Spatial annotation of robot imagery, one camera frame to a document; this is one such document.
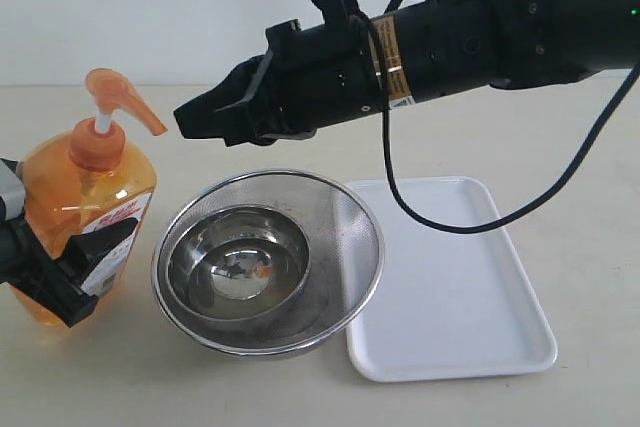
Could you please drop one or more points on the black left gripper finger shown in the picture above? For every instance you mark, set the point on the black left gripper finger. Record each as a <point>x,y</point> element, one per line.
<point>93,261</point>

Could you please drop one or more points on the steel mesh colander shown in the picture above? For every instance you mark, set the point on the steel mesh colander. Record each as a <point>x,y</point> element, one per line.
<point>347,256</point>

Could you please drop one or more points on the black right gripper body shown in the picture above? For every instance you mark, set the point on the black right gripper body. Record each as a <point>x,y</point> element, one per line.
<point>324,76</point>

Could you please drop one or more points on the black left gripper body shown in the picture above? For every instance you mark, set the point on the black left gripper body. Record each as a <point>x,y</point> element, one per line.
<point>28,267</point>

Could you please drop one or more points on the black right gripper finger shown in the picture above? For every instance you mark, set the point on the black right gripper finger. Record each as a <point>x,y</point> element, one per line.
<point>245,88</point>
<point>198,118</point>

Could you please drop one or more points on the white plastic tray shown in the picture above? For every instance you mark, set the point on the white plastic tray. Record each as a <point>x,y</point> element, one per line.
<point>446,306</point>

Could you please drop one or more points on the orange pump soap bottle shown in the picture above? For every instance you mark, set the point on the orange pump soap bottle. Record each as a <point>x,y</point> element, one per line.
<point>91,177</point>

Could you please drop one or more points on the small stainless steel bowl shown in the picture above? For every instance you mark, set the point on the small stainless steel bowl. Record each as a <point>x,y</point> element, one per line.
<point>241,265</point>

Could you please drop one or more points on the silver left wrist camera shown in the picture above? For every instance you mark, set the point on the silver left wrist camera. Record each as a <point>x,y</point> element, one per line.
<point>12,191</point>

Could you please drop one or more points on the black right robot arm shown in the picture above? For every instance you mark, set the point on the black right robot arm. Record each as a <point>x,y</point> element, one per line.
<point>417,51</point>

